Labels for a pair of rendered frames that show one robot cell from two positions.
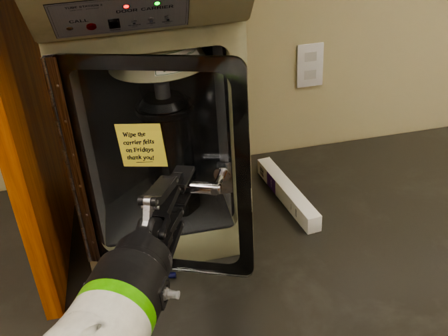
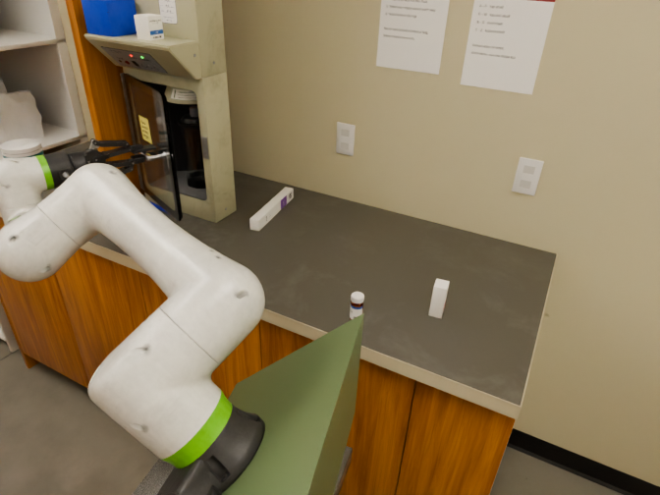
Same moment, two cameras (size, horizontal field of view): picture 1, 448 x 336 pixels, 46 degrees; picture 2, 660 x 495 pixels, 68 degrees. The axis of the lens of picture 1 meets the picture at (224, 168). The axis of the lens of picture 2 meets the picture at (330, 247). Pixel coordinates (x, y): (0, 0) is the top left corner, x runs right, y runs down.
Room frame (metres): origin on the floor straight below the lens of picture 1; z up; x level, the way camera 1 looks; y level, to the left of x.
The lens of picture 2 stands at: (-0.10, -1.20, 1.73)
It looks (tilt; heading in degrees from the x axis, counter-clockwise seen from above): 31 degrees down; 36
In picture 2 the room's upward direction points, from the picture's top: 2 degrees clockwise
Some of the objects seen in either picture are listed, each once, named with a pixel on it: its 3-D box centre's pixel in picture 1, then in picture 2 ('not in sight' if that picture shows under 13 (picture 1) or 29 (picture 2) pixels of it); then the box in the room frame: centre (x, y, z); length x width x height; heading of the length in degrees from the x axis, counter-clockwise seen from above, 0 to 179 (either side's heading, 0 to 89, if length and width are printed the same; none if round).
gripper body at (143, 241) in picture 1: (147, 251); (88, 163); (0.54, 0.10, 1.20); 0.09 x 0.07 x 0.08; 166
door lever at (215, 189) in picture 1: (196, 181); (150, 153); (0.70, 0.04, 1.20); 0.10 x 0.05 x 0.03; 76
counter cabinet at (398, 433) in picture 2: not in sight; (240, 325); (0.91, -0.05, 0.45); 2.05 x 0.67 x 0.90; 99
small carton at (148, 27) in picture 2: not in sight; (149, 27); (0.76, 0.06, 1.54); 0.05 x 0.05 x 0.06; 9
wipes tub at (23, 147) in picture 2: not in sight; (26, 162); (0.61, 0.73, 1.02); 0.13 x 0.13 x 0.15
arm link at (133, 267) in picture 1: (129, 291); (60, 170); (0.46, 0.12, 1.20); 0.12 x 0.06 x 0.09; 76
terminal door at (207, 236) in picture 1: (158, 174); (151, 147); (0.74, 0.11, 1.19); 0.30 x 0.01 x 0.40; 76
